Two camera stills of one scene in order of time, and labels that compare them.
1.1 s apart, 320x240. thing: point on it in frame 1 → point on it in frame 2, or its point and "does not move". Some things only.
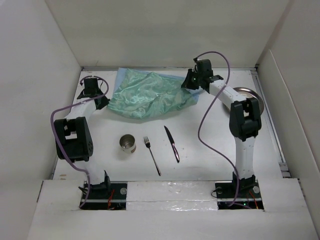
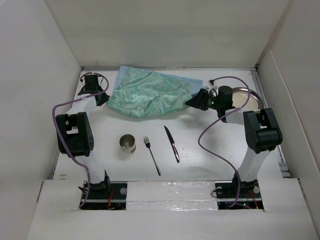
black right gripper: (187, 83) → (199, 101)
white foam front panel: (171, 196) does not move
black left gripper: (104, 102) does not move
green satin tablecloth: (144, 96) does not move
